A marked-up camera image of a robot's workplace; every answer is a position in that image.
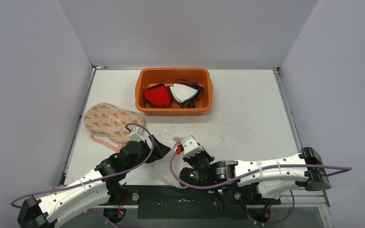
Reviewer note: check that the white mesh laundry bag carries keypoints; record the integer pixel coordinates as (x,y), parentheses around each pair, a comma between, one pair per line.
(177,146)

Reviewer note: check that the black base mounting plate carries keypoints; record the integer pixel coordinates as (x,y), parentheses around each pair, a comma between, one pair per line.
(168,202)

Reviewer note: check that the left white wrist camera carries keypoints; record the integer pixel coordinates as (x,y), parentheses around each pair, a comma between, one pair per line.
(136,134)

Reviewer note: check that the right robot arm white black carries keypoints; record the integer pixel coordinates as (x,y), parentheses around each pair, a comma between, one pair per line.
(302,170)

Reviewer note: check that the aluminium front rail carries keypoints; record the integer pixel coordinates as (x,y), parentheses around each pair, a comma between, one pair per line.
(303,199)

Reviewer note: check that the floral padded bra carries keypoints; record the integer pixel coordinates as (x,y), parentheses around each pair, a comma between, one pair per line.
(107,124)

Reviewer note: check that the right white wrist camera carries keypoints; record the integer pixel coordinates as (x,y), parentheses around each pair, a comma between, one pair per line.
(191,147)

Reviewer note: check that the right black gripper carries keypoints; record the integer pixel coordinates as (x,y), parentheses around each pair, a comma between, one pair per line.
(194,157)

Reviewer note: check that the white bra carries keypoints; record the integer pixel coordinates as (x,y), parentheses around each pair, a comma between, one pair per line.
(183,93)

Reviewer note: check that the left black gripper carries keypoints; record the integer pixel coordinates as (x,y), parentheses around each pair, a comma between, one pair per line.
(159,151)

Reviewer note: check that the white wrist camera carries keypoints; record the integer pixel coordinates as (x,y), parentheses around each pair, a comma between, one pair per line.
(136,134)
(191,147)

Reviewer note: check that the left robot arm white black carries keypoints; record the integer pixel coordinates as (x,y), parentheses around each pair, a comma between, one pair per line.
(99,186)

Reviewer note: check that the orange plastic tub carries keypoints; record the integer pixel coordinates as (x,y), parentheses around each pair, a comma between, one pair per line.
(150,77)

